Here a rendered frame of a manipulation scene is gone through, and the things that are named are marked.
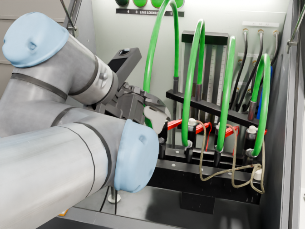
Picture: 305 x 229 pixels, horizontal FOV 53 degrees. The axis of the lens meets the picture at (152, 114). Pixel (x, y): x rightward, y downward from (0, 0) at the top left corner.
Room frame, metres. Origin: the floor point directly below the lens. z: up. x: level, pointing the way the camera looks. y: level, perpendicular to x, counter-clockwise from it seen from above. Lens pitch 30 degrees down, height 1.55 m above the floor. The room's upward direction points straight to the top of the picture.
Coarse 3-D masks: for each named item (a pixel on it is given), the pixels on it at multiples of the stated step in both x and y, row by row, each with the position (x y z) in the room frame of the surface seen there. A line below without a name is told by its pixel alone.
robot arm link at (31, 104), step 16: (16, 80) 0.35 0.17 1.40; (32, 80) 0.34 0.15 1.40; (16, 96) 0.33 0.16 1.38; (32, 96) 0.33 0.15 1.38; (48, 96) 0.34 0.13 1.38; (64, 96) 0.36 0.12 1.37; (0, 112) 0.32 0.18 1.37; (16, 112) 0.31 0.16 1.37; (32, 112) 0.31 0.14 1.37; (48, 112) 0.31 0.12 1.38; (0, 128) 0.30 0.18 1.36; (16, 128) 0.30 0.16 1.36; (32, 128) 0.29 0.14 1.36
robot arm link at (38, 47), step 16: (32, 16) 0.38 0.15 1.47; (16, 32) 0.38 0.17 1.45; (32, 32) 0.36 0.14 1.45; (48, 32) 0.37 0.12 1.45; (64, 32) 0.40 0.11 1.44; (16, 48) 0.36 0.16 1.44; (32, 48) 0.35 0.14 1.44; (48, 48) 0.36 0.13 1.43; (64, 48) 0.38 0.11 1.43; (80, 48) 0.41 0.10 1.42; (16, 64) 0.36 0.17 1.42; (32, 64) 0.35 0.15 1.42; (48, 64) 0.36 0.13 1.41; (64, 64) 0.37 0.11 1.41; (80, 64) 0.39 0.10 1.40; (96, 64) 0.42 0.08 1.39; (48, 80) 0.35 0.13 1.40; (64, 80) 0.37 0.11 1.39; (80, 80) 0.39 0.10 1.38
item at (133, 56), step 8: (128, 48) 0.57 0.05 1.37; (136, 48) 0.57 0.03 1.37; (120, 56) 0.55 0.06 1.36; (128, 56) 0.54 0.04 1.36; (136, 56) 0.55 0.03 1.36; (112, 64) 0.53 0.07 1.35; (120, 64) 0.52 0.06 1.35; (128, 64) 0.52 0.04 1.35; (136, 64) 0.55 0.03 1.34; (120, 72) 0.49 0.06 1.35; (128, 72) 0.52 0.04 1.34; (120, 80) 0.49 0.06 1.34
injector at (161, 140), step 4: (164, 124) 0.72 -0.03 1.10; (164, 128) 0.72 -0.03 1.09; (164, 132) 0.72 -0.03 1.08; (160, 136) 0.72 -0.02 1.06; (164, 136) 0.72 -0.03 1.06; (160, 140) 0.70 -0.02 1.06; (164, 140) 0.72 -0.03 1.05; (160, 144) 0.73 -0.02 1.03; (164, 144) 0.73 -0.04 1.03; (160, 148) 0.73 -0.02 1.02; (164, 148) 0.73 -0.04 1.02; (160, 152) 0.73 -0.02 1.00; (164, 152) 0.73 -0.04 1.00; (160, 156) 0.73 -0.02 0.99; (164, 156) 0.73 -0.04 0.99
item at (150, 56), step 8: (168, 0) 0.75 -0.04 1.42; (160, 8) 0.71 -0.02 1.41; (176, 8) 0.85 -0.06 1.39; (160, 16) 0.68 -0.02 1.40; (176, 16) 0.87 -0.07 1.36; (160, 24) 0.66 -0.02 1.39; (176, 24) 0.89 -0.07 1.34; (152, 32) 0.64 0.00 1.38; (176, 32) 0.90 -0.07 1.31; (152, 40) 0.62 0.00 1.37; (176, 40) 0.91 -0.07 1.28; (152, 48) 0.61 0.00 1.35; (176, 48) 0.91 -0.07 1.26; (152, 56) 0.60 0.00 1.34; (176, 56) 0.92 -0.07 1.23; (176, 64) 0.92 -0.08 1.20; (144, 72) 0.58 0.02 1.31; (176, 72) 0.92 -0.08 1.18; (144, 80) 0.57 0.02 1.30; (144, 88) 0.56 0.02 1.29; (144, 120) 0.57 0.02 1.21
